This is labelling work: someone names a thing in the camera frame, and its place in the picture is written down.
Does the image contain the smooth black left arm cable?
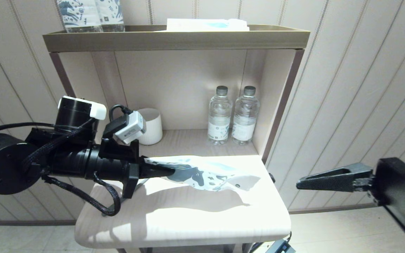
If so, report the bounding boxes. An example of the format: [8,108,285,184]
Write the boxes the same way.
[0,122,57,137]

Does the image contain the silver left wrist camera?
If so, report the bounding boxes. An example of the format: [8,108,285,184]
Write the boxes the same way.
[115,111,147,144]

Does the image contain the clear water bottle dotted label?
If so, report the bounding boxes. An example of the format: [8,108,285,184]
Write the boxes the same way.
[208,86,233,145]

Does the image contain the grey robot base chassis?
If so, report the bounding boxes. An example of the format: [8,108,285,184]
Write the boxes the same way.
[266,240,296,253]

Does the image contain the brown shelf tray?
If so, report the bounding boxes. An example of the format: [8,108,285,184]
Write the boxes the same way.
[43,25,310,52]

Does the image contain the beige wooden shelf unit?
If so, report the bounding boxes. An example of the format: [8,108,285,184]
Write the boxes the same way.
[43,24,311,253]

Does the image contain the flat white blue packet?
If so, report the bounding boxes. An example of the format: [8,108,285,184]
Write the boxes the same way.
[157,18,250,32]

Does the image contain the large blue printed white pouch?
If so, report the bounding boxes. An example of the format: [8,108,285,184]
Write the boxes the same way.
[57,0,103,33]

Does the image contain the clear water bottle plain label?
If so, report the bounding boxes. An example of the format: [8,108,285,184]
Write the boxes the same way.
[231,86,260,145]

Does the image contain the black left camera cable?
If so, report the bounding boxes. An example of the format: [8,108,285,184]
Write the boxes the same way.
[102,105,133,139]

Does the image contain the small blue printed white pouch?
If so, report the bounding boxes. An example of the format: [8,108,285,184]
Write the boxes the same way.
[95,0,126,32]

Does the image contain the white ribbed mug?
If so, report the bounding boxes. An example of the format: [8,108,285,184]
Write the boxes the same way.
[137,108,163,145]

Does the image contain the braided black left arm cable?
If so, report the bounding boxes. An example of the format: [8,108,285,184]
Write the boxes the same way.
[43,172,121,216]

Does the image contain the white zip pouch blue horse print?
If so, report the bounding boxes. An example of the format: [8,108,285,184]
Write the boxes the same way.
[144,155,261,192]

